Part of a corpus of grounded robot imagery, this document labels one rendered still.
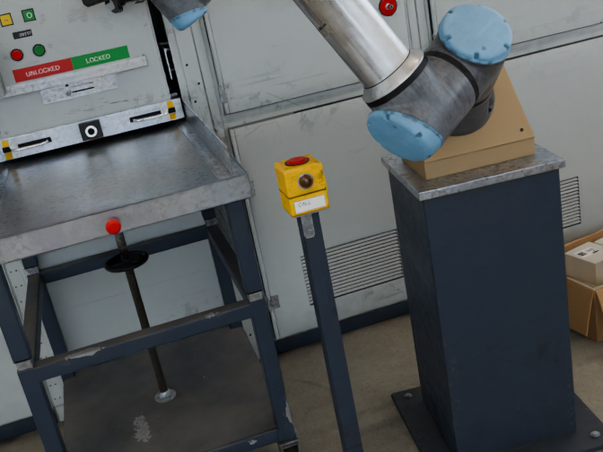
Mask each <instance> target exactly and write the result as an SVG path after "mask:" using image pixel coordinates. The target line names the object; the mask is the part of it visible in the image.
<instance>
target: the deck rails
mask: <svg viewBox="0 0 603 452"><path fill-rule="evenodd" d="M182 103H183V107H184V110H185V114H186V118H187V121H185V122H181V123H178V124H177V126H178V127H179V129H180V130H181V131H182V133H183V134H184V135H185V136H186V137H187V139H188V140H189V141H190V143H191V144H192V145H193V147H194V148H195V149H196V151H197V152H198V154H199V155H200V156H201V158H202V159H203V160H204V162H205V163H206V165H207V166H208V167H209V169H210V170H211V171H212V172H213V173H214V175H215V176H216V177H217V179H218V180H219V181H220V180H224V179H227V178H234V177H236V174H235V173H234V172H233V170H232V163H231V159H230V154H229V151H228V147H227V146H226V145H225V144H224V143H223V142H222V141H221V139H220V138H219V137H218V136H217V135H216V134H215V133H214V132H213V131H212V130H211V129H210V128H209V127H208V126H207V124H206V123H205V122H204V121H203V120H202V119H201V118H200V117H199V116H198V115H197V114H196V113H195V112H194V111H193V109H192V108H191V107H190V106H189V105H188V104H187V103H186V102H185V101H184V100H182ZM226 153H227V154H226ZM10 166H11V165H10V164H9V165H5V166H2V167H0V206H1V203H2V199H3V195H4V189H5V185H6V181H7V178H8V174H9V170H10Z"/></svg>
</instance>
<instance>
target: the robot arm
mask: <svg viewBox="0 0 603 452"><path fill-rule="evenodd" d="M134 1H136V2H135V4H140V3H142V2H143V1H144V0H143V1H140V0H82V2H83V4H84V5H85V6H87V7H91V6H94V5H96V4H100V3H103V2H104V3H105V5H106V7H107V8H108V9H109V10H110V11H111V12H112V13H121V12H123V6H124V5H127V4H130V3H131V2H134ZM150 1H151V2H152V3H153V4H154V5H155V6H156V7H157V8H158V9H159V11H160V12H161V13H162V14H163V15H164V16H165V17H166V18H167V19H168V20H169V23H171V24H172V25H173V26H174V27H175V28H176V29H177V30H181V31H183V30H185V29H186V28H188V27H189V26H190V25H191V24H193V23H194V22H195V21H197V20H198V19H199V18H200V17H202V16H203V15H204V14H205V13H207V11H208V10H207V7H206V5H207V4H209V3H210V1H211V0H150ZM293 1H294V2H295V4H296V5H297V6H298V7H299V8H300V10H301V11H302V12H303V13H304V15H305V16H306V17H307V18H308V19H309V21H310V22H311V23H312V24H313V26H314V27H315V28H316V29H317V30H318V31H319V33H320V34H321V35H322V36H323V38H324V39H325V40H326V41H327V42H328V44H329V45H330V46H331V47H332V48H333V49H334V50H335V51H336V53H337V54H338V55H339V56H340V57H341V59H342V60H343V61H344V62H345V64H346V65H347V66H348V67H349V68H350V70H351V71H352V72H353V73H354V75H355V76H356V77H357V78H358V79H359V80H360V82H361V83H362V84H363V101H364V102H365V103H366V104H367V106H368V107H369V108H370V109H371V111H372V113H370V114H369V116H368V118H367V122H366V124H367V128H368V130H369V132H370V134H371V136H372V137H373V138H374V140H375V141H376V142H377V143H380V145H381V146H382V147H383V148H384V149H386V150H387V151H389V152H391V153H393V154H394V155H396V156H398V157H400V158H402V159H407V160H409V161H424V160H427V159H428V158H430V157H431V156H432V155H433V154H434V153H435V152H436V151H437V150H438V149H439V148H441V147H442V146H443V144H444V142H445V141H446V139H447V138H448V137H449V136H462V135H469V134H472V133H474V132H475V131H477V130H478V129H480V128H481V127H482V126H484V125H485V123H486V122H487V121H488V119H489V118H490V116H491V114H492V112H493V110H494V103H495V95H494V85H495V83H496V80H497V78H498V76H499V73H500V72H501V70H502V68H503V64H504V62H505V60H506V57H507V56H508V55H509V53H510V51H511V42H512V33H511V28H510V25H509V24H508V23H507V21H505V19H504V18H503V17H502V16H501V15H500V14H499V13H498V12H496V11H495V10H493V9H491V8H489V7H487V6H484V5H476V4H461V5H458V6H455V7H453V8H451V9H450V10H449V11H448V12H447V13H445V15H444V16H443V18H442V20H441V22H440V24H439V27H438V32H437V35H436V37H435V38H434V40H433V42H432V43H431V44H430V45H429V46H428V47H427V49H426V50H425V51H424V52H423V51H422V50H419V49H408V48H406V46H405V45H404V44H403V42H402V41H401V40H400V39H399V37H398V36H397V35H396V33H395V32H394V31H393V30H392V29H391V28H390V27H389V25H388V24H387V23H386V22H385V20H384V19H383V18H382V17H381V15H380V14H379V13H378V11H377V10H376V9H375V8H374V6H373V5H372V4H371V2H370V1H369V0H293Z"/></svg>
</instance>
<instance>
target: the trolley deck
mask: <svg viewBox="0 0 603 452"><path fill-rule="evenodd" d="M229 154H230V159H231V163H232V170H233V172H234V173H235V174H236V177H234V178H227V179H224V180H220V181H219V180H218V179H217V177H216V176H215V175H214V173H213V172H212V171H211V170H210V169H209V167H208V166H207V165H206V163H205V162H204V160H203V159H202V158H201V156H200V155H199V154H198V152H197V151H196V149H195V148H194V147H193V145H192V144H191V143H190V141H189V140H188V139H187V137H186V136H185V135H184V134H183V133H182V131H181V130H180V129H179V127H178V126H177V125H175V126H169V127H165V128H162V129H158V130H154V131H151V132H147V133H143V134H139V135H132V136H129V137H125V138H121V139H118V140H114V141H110V142H106V143H100V144H95V145H92V146H88V147H84V148H81V149H77V150H73V151H70V152H63V153H60V154H56V155H51V156H48V157H44V158H40V159H37V160H33V161H26V162H23V163H19V164H15V165H12V166H10V170H9V174H8V178H7V181H6V185H5V189H4V195H3V199H2V203H1V206H0V265H3V264H7V263H11V262H13V261H17V260H21V259H24V258H27V257H31V256H36V255H40V254H44V253H47V252H50V251H54V250H58V249H60V248H67V247H70V246H73V245H77V244H81V243H84V242H87V241H91V240H94V239H100V238H104V237H107V236H110V235H114V234H109V233H108V232H107V231H106V227H105V225H106V222H107V221H108V220H109V219H117V220H119V221H120V223H121V230H120V232H124V231H127V230H133V229H137V228H140V227H144V226H147V225H150V224H154V223H157V222H163V221H167V220H170V219H173V218H177V217H180V216H184V215H187V214H191V213H196V212H200V211H204V210H207V209H210V208H214V207H217V206H220V205H224V204H230V203H233V202H237V201H240V200H243V199H247V198H251V197H253V194H252V189H251V185H250V181H249V173H248V172H247V171H246V170H245V169H244V168H243V166H242V165H241V164H240V163H239V162H238V161H237V160H236V159H235V158H234V157H233V156H232V154H231V153H230V152H229ZM120 232H119V233H120Z"/></svg>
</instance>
